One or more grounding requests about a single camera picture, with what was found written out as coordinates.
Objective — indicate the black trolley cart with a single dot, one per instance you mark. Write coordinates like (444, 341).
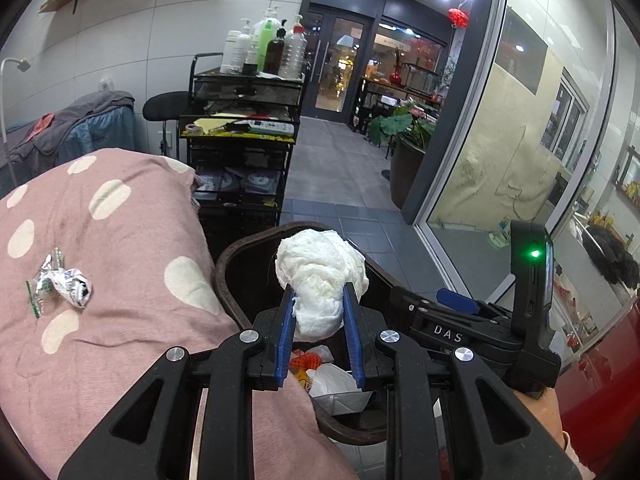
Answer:
(240, 91)

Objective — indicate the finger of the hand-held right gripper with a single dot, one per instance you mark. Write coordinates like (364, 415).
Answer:
(455, 302)

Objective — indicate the orange foam fruit net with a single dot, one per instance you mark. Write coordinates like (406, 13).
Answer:
(306, 361)

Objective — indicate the person's right forearm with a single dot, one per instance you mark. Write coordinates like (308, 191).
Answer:
(547, 425)

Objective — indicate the green and white wrapper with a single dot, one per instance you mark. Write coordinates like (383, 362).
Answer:
(48, 286)

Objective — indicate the dark brown trash bin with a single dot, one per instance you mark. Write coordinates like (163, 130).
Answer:
(240, 270)

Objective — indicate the green leafy plant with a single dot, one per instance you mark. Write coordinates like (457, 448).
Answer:
(400, 122)

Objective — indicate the red glossy object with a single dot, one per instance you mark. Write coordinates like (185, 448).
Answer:
(610, 385)

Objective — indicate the cluster of plastic bottles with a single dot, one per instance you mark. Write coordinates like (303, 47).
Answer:
(267, 45)

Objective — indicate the crumpled silver foil wrapper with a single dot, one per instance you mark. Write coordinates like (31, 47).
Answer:
(70, 285)

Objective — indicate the white tissue ball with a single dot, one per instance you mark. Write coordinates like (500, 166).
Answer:
(320, 270)

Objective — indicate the red cloth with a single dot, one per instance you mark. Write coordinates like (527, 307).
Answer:
(41, 127)

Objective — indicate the dark plant pot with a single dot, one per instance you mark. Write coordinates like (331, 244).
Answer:
(405, 175)

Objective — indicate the massage bed with blue skirt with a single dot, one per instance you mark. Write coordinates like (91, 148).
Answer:
(95, 135)

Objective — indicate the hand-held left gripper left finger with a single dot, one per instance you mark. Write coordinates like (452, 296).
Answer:
(283, 341)

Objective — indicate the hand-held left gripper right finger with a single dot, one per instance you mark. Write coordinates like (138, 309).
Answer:
(353, 341)

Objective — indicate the roll of tape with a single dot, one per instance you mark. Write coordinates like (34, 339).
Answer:
(193, 128)

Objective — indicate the grey blanket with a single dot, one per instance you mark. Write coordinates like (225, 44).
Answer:
(75, 117)

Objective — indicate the white face mask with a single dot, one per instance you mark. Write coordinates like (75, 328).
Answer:
(335, 385)

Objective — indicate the black round stool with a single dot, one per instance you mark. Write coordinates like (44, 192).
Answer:
(165, 107)

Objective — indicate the red hanging ornament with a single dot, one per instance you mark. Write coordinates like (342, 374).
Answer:
(458, 17)

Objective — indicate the black furry object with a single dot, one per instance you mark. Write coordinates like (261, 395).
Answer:
(610, 257)

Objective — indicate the white floor lamp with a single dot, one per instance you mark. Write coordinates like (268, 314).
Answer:
(3, 95)

